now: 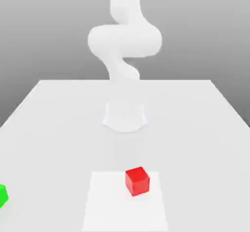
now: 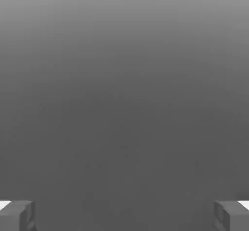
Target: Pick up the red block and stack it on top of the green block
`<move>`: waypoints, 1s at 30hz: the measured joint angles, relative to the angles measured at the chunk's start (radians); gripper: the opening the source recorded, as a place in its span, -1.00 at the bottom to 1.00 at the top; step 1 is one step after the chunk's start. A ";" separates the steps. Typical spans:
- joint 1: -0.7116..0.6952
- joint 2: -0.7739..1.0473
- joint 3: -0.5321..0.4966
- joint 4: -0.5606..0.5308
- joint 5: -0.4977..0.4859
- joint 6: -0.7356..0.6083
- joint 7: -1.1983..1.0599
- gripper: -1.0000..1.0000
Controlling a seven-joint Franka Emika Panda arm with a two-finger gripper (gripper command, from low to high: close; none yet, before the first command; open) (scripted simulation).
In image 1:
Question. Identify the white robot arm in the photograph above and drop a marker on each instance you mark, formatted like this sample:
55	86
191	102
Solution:
125	40

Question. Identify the small red cube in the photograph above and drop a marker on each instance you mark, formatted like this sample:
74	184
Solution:
137	181

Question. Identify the small green cube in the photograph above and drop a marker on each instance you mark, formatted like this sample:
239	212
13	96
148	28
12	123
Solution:
2	195

